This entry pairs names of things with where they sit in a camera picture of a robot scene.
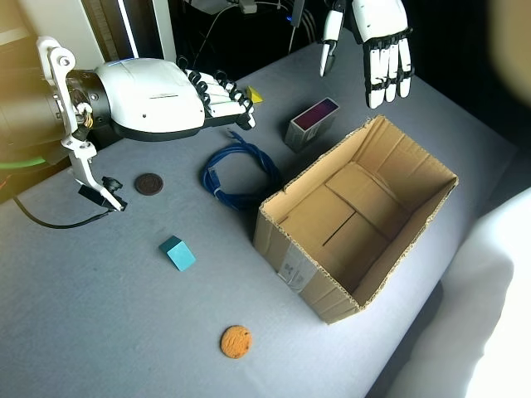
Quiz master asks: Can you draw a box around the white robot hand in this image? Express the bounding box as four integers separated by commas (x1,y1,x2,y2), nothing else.
93,56,257,143
318,0,415,109

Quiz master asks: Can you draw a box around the grey mouse box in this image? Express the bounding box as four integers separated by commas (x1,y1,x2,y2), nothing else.
284,97,340,153

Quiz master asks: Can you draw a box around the blue cable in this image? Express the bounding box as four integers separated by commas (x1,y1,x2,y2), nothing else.
201,129,284,211

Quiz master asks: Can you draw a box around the open cardboard box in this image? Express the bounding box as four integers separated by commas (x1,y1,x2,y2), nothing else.
252,114,460,325

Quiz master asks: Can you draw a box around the dark panel with white strip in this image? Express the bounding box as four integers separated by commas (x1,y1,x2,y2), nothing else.
80,0,142,63

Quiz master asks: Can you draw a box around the dark chocolate cookie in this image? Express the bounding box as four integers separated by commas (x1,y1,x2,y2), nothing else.
134,172,164,197

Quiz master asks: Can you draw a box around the white device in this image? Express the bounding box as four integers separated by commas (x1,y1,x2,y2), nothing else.
188,0,233,13

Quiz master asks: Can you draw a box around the blurred tan object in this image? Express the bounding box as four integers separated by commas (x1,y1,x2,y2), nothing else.
487,0,531,104

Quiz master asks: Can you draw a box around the teal block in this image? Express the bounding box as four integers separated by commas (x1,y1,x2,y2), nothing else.
158,235,197,273

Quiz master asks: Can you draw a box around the grey table cloth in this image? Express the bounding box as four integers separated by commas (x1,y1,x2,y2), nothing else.
0,28,519,398

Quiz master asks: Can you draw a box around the orange chip cookie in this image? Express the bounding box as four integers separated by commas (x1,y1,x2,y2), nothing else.
220,324,253,360

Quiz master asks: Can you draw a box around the blurred white shell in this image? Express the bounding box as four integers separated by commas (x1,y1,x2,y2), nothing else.
385,194,531,398

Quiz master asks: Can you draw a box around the white metal post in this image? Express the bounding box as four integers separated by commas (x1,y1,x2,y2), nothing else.
149,0,178,62

